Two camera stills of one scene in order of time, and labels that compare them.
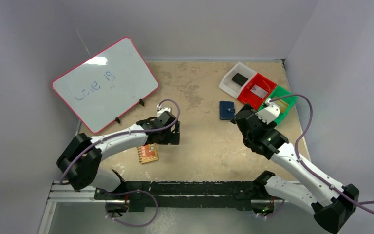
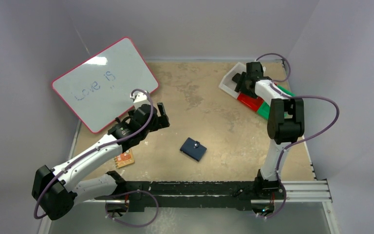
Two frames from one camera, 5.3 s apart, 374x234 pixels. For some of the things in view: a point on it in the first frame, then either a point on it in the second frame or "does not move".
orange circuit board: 147,153 → 125,158
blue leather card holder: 226,110 → 193,148
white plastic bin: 231,87 does not move
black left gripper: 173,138 → 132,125
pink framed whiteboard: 103,88 does not move
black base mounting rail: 235,195 does not move
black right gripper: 241,114 → 243,82
